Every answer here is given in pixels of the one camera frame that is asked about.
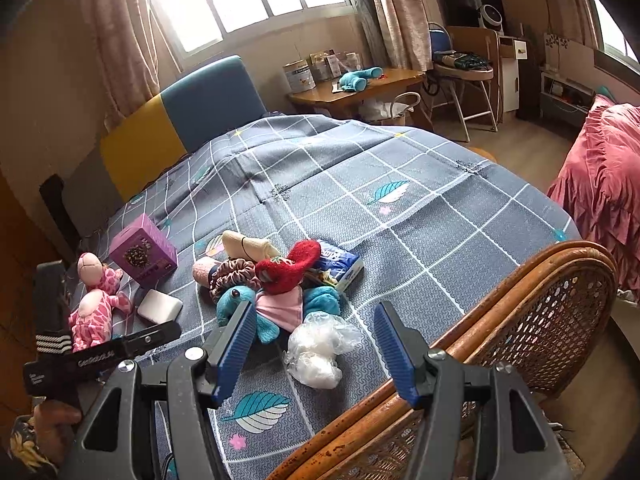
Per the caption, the wooden desk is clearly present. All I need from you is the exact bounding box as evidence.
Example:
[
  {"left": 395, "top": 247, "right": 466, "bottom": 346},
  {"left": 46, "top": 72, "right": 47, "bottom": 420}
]
[{"left": 286, "top": 67, "right": 432, "bottom": 128}]

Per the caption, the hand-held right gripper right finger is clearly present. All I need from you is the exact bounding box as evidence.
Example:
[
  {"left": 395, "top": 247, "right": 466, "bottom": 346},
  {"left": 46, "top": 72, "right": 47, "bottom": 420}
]
[{"left": 374, "top": 301, "right": 573, "bottom": 480}]

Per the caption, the brown rattan chair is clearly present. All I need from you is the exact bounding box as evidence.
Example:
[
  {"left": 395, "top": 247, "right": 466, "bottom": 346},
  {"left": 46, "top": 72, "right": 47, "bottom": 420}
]
[{"left": 265, "top": 240, "right": 621, "bottom": 480}]

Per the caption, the small side window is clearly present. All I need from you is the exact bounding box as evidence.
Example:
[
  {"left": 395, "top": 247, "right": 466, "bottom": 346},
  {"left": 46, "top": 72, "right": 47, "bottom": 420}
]
[{"left": 590, "top": 0, "right": 640, "bottom": 67}]

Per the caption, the blue round chair back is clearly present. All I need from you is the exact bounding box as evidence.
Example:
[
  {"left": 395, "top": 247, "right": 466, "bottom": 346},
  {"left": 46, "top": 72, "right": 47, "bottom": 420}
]
[{"left": 427, "top": 22, "right": 452, "bottom": 56}]

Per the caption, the pink spotted plush monkey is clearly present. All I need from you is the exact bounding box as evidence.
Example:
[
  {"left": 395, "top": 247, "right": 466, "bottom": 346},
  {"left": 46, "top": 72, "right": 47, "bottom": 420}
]
[{"left": 67, "top": 251, "right": 135, "bottom": 353}]

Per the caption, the person's left hand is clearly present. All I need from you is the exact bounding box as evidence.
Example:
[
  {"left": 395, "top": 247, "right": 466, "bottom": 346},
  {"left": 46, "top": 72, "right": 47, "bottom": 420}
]
[{"left": 34, "top": 400, "right": 83, "bottom": 448}]

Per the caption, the brown satin scrunchie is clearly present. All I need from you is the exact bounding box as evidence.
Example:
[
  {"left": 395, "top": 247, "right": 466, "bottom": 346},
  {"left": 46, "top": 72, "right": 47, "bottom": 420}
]
[{"left": 209, "top": 258, "right": 262, "bottom": 303}]

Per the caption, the white handled bag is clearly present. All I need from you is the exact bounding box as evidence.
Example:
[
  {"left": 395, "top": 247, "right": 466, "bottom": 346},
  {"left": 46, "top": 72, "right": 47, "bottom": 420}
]
[{"left": 360, "top": 91, "right": 422, "bottom": 127}]

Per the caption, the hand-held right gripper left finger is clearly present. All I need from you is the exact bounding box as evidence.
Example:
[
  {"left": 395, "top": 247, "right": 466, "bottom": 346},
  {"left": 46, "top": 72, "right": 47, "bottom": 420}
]
[{"left": 60, "top": 300, "right": 258, "bottom": 480}]

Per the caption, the clear plastic bag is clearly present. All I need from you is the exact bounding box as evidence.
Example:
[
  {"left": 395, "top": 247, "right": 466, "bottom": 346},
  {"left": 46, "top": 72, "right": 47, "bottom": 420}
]
[{"left": 282, "top": 311, "right": 362, "bottom": 390}]

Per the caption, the brown wooden wardrobe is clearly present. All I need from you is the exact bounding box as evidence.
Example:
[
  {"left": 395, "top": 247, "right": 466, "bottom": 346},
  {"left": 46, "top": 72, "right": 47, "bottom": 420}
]
[{"left": 0, "top": 170, "right": 66, "bottom": 411}]

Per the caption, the beige curtain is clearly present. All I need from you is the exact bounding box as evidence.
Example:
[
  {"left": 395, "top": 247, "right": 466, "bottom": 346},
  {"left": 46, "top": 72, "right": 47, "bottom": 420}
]
[
  {"left": 75, "top": 0, "right": 167, "bottom": 121},
  {"left": 360, "top": 0, "right": 436, "bottom": 72}
]

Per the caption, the blue yellow grey headboard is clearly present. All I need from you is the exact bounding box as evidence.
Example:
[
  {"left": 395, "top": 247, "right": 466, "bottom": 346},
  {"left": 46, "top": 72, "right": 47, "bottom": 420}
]
[{"left": 65, "top": 55, "right": 268, "bottom": 233}]

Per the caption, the purple cardboard box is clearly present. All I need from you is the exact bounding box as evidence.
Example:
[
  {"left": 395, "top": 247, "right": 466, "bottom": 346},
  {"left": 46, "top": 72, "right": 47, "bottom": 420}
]
[{"left": 108, "top": 213, "right": 179, "bottom": 288}]

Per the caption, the red fuzzy sock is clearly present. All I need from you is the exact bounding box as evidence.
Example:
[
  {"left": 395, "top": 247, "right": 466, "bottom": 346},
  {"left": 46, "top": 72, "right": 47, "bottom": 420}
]
[{"left": 255, "top": 240, "right": 321, "bottom": 295}]

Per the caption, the teal toy on table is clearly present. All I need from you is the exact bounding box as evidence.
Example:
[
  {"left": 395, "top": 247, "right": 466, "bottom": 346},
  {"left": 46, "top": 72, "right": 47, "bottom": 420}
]
[{"left": 338, "top": 66, "right": 385, "bottom": 94}]

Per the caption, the pink ruffled bedspread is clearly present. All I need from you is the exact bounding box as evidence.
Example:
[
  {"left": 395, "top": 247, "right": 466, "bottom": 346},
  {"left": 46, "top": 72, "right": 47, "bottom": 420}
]
[{"left": 547, "top": 94, "right": 640, "bottom": 306}]

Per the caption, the person's left forearm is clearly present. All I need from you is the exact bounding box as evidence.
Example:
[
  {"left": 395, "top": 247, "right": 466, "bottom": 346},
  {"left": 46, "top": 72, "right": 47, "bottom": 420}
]
[{"left": 7, "top": 412, "right": 60, "bottom": 480}]

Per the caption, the low white shelf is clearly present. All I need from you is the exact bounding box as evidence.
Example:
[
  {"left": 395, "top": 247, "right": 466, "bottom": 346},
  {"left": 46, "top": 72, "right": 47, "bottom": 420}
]
[{"left": 540, "top": 70, "right": 597, "bottom": 122}]

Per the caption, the blue plush toy pink scarf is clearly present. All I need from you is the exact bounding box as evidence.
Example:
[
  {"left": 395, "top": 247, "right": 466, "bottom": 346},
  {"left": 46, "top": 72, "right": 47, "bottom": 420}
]
[{"left": 216, "top": 285, "right": 343, "bottom": 345}]

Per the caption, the row of small boxes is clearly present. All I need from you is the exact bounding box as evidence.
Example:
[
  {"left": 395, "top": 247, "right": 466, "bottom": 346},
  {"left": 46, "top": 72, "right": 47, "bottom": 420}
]
[{"left": 307, "top": 50, "right": 363, "bottom": 82}]

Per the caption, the white round fan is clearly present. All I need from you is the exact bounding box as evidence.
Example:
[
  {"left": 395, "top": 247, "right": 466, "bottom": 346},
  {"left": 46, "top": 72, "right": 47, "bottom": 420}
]
[{"left": 477, "top": 4, "right": 505, "bottom": 32}]

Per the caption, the black flat screen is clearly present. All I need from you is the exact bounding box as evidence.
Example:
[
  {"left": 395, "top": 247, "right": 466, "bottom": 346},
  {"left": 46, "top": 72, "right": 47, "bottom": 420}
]
[{"left": 440, "top": 0, "right": 505, "bottom": 31}]

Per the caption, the metal tin can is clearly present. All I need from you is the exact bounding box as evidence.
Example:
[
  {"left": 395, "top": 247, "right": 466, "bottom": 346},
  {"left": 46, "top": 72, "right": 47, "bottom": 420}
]
[{"left": 283, "top": 60, "right": 317, "bottom": 95}]

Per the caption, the white small cabinet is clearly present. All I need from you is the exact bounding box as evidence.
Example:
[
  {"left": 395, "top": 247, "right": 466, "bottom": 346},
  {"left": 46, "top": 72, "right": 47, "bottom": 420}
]
[{"left": 497, "top": 35, "right": 531, "bottom": 114}]

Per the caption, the pink sock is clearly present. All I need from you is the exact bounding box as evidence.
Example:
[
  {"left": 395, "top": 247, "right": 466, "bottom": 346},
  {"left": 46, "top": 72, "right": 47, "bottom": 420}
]
[{"left": 192, "top": 256, "right": 226, "bottom": 291}]

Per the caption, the cream striped sock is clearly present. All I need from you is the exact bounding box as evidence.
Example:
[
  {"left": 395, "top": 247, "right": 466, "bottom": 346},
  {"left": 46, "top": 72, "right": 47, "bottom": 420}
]
[{"left": 221, "top": 230, "right": 282, "bottom": 263}]

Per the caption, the white folding chair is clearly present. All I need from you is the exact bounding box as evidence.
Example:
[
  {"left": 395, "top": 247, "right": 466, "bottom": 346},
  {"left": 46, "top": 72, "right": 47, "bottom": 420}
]
[{"left": 427, "top": 50, "right": 501, "bottom": 143}]

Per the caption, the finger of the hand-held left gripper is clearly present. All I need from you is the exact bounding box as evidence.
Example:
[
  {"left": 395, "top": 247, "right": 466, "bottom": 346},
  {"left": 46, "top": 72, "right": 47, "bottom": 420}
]
[{"left": 124, "top": 321, "right": 182, "bottom": 360}]

